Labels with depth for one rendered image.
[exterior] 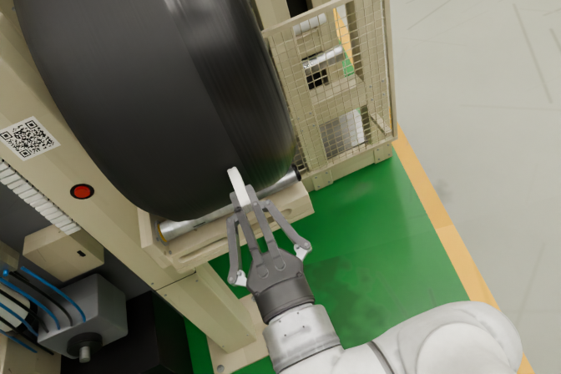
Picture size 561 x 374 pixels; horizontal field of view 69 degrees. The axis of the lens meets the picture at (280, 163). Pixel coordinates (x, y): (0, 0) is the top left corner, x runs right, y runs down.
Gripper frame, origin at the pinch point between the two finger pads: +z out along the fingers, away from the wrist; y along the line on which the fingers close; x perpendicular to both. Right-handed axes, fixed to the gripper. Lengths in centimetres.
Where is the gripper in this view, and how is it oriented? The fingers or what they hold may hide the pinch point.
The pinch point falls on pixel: (240, 189)
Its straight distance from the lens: 64.2
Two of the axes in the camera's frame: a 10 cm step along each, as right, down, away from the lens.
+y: -9.1, 4.1, -0.4
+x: 1.7, 4.6, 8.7
